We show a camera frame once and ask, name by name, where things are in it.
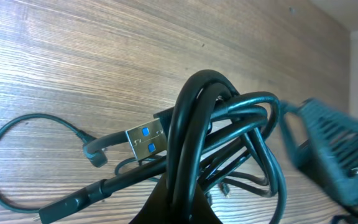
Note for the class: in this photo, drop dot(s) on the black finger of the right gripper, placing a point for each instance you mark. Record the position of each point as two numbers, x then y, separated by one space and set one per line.
329 157

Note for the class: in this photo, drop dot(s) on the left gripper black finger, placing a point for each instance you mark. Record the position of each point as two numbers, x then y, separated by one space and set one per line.
158 210

